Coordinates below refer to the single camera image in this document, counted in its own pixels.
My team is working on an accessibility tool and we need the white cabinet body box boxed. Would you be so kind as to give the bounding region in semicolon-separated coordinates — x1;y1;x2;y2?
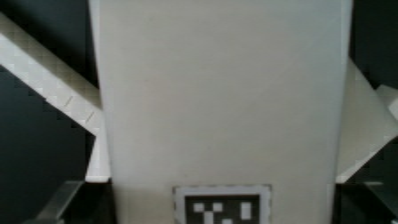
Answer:
99;58;398;187

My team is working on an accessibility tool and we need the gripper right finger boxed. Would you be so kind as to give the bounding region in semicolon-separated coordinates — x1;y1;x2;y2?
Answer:
334;181;398;224

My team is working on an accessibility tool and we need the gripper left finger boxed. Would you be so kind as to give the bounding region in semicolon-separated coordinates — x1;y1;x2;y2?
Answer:
23;181;115;224

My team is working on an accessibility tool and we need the white U-shaped obstacle fence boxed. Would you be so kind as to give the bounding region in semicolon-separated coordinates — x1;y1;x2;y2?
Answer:
0;13;103;135

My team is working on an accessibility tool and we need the white cabinet top block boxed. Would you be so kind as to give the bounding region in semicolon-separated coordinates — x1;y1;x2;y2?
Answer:
88;0;351;224

